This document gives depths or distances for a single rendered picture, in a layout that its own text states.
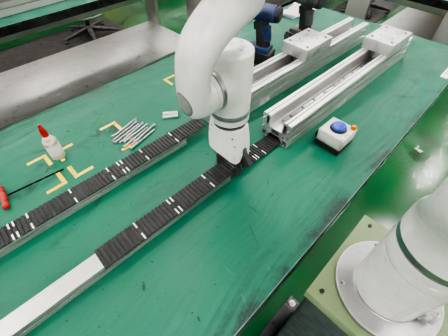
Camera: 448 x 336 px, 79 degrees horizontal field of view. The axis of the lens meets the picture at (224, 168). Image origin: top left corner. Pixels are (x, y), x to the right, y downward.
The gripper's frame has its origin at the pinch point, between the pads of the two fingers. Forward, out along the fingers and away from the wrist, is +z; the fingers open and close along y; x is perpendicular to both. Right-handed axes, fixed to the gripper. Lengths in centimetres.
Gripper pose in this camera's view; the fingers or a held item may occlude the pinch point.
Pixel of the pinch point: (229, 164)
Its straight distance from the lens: 71.9
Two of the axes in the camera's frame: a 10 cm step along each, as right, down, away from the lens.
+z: 0.0, 6.5, 7.6
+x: 7.3, -5.2, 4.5
